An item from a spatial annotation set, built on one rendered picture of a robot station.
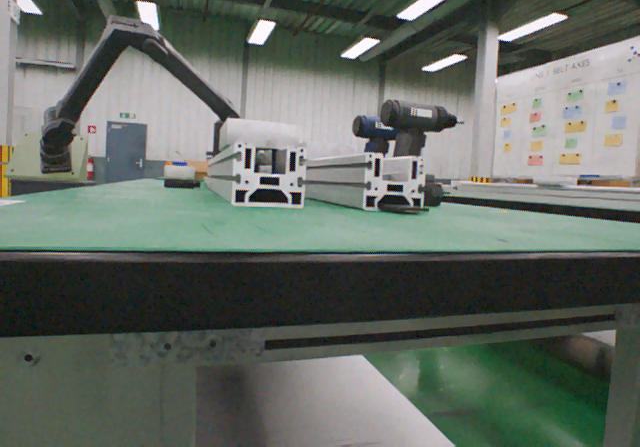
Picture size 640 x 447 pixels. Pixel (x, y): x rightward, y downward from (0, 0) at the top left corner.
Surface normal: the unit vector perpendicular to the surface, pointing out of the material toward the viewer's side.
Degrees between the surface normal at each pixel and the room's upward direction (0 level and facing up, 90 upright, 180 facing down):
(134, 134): 90
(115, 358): 90
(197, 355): 90
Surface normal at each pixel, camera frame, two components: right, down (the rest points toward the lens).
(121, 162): 0.32, 0.07
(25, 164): 0.27, -0.67
